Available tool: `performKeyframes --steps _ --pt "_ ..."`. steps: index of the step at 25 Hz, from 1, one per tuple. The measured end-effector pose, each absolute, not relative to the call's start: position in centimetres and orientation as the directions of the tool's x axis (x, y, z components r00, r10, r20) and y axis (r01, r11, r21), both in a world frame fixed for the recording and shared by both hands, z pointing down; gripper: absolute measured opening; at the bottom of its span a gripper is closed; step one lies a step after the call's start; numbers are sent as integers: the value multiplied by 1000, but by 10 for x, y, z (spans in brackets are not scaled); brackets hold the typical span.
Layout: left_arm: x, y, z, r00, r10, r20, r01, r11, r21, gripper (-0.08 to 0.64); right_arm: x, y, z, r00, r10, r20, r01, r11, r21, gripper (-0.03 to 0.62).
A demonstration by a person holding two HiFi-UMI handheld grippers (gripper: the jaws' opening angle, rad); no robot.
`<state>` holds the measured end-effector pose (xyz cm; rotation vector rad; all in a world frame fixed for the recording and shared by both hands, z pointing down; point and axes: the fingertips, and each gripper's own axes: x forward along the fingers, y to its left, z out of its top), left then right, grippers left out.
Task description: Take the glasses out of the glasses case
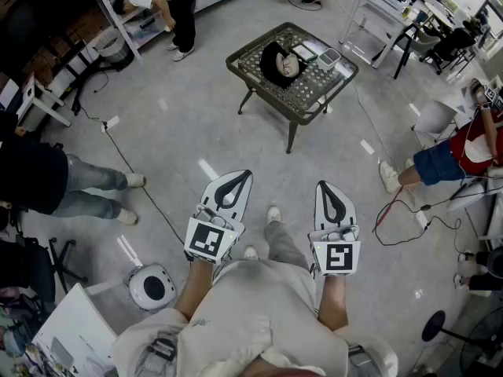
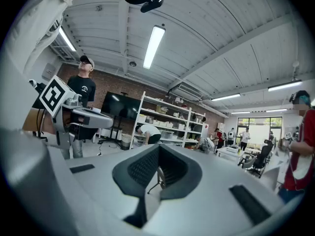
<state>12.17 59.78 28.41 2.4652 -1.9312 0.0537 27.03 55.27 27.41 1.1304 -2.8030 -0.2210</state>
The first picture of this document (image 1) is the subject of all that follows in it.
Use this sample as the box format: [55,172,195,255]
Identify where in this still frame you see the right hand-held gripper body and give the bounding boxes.
[308,224,362,278]

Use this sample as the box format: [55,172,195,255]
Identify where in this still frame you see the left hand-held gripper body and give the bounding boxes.
[183,205,247,266]

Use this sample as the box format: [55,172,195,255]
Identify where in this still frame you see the beige glasses case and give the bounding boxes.
[275,51,302,79]

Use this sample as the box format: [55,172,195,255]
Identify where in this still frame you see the person's left forearm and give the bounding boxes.
[174,259,222,324]

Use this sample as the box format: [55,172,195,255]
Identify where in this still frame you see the person's right forearm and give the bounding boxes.
[317,275,350,331]

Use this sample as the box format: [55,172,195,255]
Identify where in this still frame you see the person's grey trousers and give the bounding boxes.
[263,221,311,273]

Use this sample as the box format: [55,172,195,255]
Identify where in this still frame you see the white round device black centre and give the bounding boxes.
[123,263,178,312]

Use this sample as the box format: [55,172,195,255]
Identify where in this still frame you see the person's white shirt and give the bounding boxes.
[111,258,398,377]

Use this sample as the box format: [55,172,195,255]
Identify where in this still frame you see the black floor fan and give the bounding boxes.
[421,308,503,371]

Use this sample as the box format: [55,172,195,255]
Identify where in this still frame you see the dark rattan coffee table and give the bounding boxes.
[226,21,359,155]

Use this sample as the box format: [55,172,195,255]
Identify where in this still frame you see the black cloth mat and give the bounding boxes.
[259,41,309,90]

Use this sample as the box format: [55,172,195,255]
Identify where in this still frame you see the white plastic container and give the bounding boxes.
[316,49,342,71]

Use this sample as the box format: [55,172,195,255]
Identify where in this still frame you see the white cluttered table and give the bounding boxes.
[31,283,119,377]

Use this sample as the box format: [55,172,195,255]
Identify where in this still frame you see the black framed tablet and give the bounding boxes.
[291,43,318,63]

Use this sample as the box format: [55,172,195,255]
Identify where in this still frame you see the black metal stand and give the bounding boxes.
[64,41,134,115]

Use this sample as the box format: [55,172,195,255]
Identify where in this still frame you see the black office chair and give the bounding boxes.
[0,236,90,313]

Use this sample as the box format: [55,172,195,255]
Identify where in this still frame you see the grey mesh waste basket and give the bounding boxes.
[94,27,130,64]

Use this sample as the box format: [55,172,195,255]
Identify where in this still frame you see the grey chair black legs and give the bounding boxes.
[392,21,442,80]

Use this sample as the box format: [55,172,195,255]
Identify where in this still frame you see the white work desk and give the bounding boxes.
[340,0,417,70]

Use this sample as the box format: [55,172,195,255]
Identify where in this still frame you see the black floor cable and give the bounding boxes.
[72,104,185,247]

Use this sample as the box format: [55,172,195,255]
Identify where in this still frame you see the person's right grey harness strap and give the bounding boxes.
[345,342,384,377]

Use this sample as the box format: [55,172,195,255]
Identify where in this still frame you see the person's grey harness strap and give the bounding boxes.
[345,342,384,377]
[135,330,180,377]

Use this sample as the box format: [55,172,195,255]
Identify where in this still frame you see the person's left grey harness strap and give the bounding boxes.
[135,330,180,377]

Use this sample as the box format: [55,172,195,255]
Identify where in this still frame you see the white stool with wire legs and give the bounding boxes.
[412,99,459,148]

